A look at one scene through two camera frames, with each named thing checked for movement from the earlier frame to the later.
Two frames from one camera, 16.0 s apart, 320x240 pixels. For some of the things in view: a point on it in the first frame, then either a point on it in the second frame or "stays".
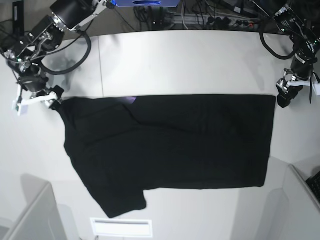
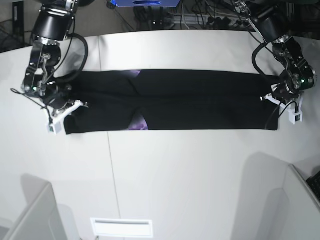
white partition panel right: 292,213 stays
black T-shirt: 121,145 to 162,100
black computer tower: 18,19 stays
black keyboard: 313,183 stays
